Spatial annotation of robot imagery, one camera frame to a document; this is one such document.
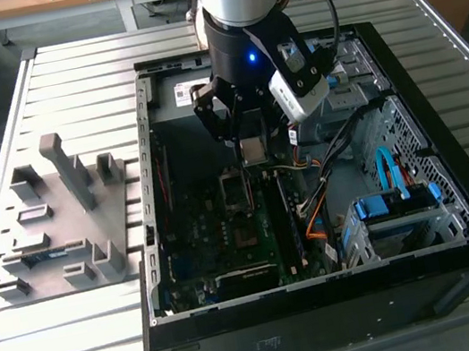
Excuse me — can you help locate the dark green motherboard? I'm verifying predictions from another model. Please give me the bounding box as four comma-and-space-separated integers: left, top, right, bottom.
145, 141, 343, 313

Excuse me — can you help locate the orange flat wire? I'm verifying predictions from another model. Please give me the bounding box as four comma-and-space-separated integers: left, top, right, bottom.
300, 193, 336, 244

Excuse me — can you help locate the black graphics card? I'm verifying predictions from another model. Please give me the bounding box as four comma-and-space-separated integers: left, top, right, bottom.
212, 261, 283, 302

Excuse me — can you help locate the RAM stick blue label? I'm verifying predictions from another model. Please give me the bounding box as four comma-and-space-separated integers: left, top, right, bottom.
1, 239, 86, 272

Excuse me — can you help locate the grey parts rack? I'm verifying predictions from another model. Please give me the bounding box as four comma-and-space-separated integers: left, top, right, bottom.
0, 121, 148, 309

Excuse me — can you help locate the CPU socket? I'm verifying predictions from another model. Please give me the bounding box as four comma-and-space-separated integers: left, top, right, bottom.
226, 212, 262, 252

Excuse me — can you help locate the multicolour power wire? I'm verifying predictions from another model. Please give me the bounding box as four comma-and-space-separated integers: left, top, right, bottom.
275, 155, 323, 177

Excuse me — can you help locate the metal locking lever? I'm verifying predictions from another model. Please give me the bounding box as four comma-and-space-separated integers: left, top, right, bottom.
241, 167, 256, 211

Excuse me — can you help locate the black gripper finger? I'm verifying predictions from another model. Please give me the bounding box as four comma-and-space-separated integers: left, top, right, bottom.
253, 81, 295, 165
186, 75, 248, 176

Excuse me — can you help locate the black RAM slot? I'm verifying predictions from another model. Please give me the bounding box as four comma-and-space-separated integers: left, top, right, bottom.
273, 168, 311, 272

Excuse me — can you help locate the grey power supply unit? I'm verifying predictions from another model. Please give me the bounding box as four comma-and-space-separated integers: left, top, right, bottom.
140, 63, 245, 175

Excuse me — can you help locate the black cable bundle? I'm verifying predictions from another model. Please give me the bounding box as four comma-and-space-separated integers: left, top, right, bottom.
306, 94, 401, 184

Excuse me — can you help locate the silver CPU green edge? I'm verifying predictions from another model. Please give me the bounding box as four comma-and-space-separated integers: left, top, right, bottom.
239, 134, 270, 169

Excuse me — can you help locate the grey metal disk bay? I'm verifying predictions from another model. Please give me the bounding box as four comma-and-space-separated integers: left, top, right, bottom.
333, 177, 469, 270
282, 29, 400, 147

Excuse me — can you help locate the blue disk carrier with disk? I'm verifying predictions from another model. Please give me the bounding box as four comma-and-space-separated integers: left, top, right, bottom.
350, 180, 445, 223

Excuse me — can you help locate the blue flat wire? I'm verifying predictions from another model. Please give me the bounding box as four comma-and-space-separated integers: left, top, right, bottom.
373, 143, 412, 204

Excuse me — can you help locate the metal socket cover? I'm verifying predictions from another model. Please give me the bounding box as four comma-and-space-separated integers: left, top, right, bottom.
216, 163, 254, 215

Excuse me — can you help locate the black PC case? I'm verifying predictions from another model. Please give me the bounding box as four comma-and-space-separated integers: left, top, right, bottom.
92, 2, 469, 351

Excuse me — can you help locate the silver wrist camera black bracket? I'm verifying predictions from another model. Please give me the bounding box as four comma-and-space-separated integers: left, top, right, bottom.
260, 35, 337, 127

